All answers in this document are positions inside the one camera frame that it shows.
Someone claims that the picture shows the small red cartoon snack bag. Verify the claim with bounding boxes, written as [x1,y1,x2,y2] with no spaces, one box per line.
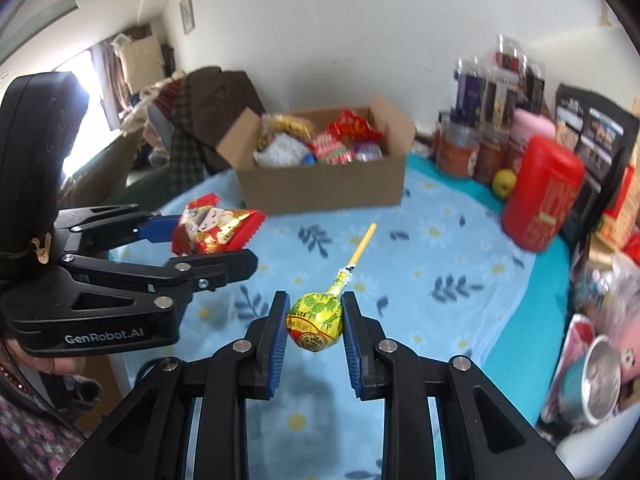
[171,193,266,256]

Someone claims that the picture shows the yellow lollipop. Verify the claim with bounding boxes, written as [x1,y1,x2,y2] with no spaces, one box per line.
[285,223,378,352]

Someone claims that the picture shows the white croissant bread bag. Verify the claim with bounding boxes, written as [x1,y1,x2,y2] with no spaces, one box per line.
[253,132,310,168]

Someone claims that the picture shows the blue tablet tube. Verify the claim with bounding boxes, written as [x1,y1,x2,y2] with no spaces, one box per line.
[302,154,317,166]

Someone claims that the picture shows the yellow waffle bread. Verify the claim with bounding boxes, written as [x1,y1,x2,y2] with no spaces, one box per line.
[257,114,317,152]

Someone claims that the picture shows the silver purple snack bag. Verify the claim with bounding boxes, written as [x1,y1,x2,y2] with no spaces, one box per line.
[354,142,384,162]

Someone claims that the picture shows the red crinkled snack bag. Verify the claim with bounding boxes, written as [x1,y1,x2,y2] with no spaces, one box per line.
[326,110,384,144]

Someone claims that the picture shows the red spicy strip packet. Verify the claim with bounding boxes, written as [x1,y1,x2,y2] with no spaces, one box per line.
[309,131,355,165]

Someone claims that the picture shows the blue metal cup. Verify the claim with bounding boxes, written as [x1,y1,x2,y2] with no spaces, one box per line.
[558,336,622,426]

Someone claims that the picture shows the plaid green cloth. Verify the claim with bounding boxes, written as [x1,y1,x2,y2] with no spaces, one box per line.
[169,76,205,194]

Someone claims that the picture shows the blue floral tablecloth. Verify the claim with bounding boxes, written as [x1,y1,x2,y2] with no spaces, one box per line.
[111,158,570,479]

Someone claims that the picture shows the brown quilted jacket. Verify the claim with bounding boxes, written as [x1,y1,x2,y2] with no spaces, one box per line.
[182,66,266,174]

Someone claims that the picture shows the cardboard box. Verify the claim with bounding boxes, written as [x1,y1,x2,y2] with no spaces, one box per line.
[217,94,416,216]

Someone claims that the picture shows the orange carton box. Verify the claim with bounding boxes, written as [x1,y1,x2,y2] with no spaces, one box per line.
[594,166,639,250]

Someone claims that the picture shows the green apple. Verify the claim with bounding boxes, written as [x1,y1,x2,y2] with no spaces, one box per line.
[491,169,518,200]

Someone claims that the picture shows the red tin canister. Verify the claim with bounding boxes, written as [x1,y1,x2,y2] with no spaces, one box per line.
[501,136,585,254]

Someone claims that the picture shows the clear jar red powder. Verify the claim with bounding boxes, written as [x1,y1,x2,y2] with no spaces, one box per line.
[436,119,482,179]

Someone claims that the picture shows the clear jar brown spice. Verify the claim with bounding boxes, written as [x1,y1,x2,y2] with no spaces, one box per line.
[473,126,509,185]

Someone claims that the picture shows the pink lidded jar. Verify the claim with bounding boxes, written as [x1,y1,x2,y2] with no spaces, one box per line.
[502,108,555,174]

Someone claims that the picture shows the black stand-up pouch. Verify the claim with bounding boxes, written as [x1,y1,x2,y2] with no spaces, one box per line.
[555,84,639,247]

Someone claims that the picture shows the tall jar mixed nuts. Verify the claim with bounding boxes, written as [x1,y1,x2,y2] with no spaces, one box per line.
[482,67,520,133]

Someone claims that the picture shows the tall jar dark berries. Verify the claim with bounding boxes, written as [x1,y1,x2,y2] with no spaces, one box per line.
[518,55,546,115]

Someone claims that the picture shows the dark purple tall jar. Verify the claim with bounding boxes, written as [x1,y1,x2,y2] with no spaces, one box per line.
[450,58,488,128]

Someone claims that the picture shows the wall picture frame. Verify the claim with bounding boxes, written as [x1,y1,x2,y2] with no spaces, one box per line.
[179,0,195,35]

